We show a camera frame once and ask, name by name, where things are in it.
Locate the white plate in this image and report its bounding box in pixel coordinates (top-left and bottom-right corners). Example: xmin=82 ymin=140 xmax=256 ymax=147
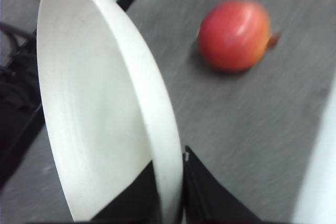
xmin=37 ymin=0 xmax=184 ymax=222

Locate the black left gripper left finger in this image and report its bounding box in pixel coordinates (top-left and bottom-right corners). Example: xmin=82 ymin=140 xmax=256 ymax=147
xmin=74 ymin=160 xmax=162 ymax=224

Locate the black plate rack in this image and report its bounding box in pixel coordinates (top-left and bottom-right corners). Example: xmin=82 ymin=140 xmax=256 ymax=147
xmin=0 ymin=0 xmax=132 ymax=187

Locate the red pomegranate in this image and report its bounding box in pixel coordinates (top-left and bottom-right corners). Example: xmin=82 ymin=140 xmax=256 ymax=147
xmin=198 ymin=0 xmax=281 ymax=72

